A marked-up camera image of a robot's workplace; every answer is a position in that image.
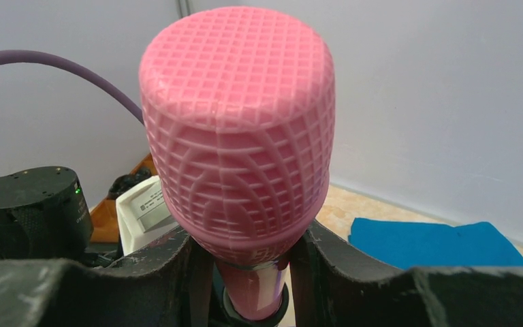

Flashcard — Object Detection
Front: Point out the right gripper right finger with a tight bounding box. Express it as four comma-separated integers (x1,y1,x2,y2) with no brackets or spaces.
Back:
290,221,523,326

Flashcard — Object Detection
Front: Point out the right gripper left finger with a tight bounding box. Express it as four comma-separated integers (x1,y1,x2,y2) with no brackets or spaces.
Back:
0,228,212,326

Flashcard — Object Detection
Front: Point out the pink microphone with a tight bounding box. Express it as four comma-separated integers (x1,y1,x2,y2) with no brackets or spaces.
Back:
139,6,336,316

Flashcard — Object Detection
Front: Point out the black mic stand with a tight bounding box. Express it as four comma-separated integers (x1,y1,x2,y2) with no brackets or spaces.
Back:
221,284,289,326

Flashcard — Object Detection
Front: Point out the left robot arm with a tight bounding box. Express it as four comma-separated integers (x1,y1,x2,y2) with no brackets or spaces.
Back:
0,166,93,260

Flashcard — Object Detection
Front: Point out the blue folded cloth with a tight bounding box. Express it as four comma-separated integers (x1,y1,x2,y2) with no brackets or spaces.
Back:
349,218,523,270

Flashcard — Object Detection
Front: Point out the black item in tray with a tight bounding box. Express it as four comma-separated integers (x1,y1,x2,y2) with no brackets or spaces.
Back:
107,166,152,200

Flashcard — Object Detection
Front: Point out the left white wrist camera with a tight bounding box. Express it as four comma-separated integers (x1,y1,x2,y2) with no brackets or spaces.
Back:
116,176,178,255

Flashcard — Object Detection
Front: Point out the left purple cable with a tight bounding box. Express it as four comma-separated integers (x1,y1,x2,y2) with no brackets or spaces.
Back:
0,49,145,125

